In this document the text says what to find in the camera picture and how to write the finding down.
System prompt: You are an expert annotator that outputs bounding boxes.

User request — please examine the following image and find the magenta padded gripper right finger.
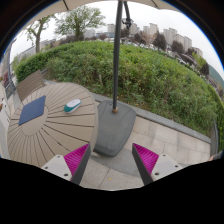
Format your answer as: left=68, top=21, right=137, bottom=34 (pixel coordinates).
left=132, top=143, right=182, bottom=185

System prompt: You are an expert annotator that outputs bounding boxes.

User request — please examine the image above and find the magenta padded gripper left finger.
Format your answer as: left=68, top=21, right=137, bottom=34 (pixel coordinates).
left=42, top=144, right=91, bottom=185

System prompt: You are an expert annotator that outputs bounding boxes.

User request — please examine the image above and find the dark blue mouse pad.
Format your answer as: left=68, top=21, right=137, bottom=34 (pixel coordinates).
left=18, top=96, right=46, bottom=125

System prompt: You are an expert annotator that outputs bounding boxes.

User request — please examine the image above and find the round slatted wooden table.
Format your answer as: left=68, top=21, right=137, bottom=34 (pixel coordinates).
left=7, top=82, right=98, bottom=167

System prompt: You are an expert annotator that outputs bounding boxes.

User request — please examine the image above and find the grey parasol base slab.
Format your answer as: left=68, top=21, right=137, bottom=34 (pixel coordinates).
left=94, top=100, right=136, bottom=157

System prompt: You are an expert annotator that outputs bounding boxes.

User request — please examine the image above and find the dark parasol pole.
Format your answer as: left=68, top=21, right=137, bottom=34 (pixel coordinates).
left=112, top=0, right=123, bottom=113

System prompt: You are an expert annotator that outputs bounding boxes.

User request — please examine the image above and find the green hedge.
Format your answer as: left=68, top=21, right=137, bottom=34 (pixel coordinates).
left=15, top=41, right=224, bottom=150

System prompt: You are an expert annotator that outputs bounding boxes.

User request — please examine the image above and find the slatted wooden chair back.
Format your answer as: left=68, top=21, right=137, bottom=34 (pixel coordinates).
left=16, top=70, right=45, bottom=101

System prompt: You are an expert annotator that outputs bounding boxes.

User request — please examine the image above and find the left bare tree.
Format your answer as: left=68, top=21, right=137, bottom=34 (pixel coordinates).
left=25, top=14, right=55, bottom=53

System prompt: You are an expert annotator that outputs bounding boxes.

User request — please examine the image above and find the leafy green tree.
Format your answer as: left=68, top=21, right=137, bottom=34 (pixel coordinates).
left=54, top=5, right=105, bottom=40

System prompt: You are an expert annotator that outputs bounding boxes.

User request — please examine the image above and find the beige parasol canopy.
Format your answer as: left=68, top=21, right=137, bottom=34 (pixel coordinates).
left=32, top=0, right=178, bottom=21

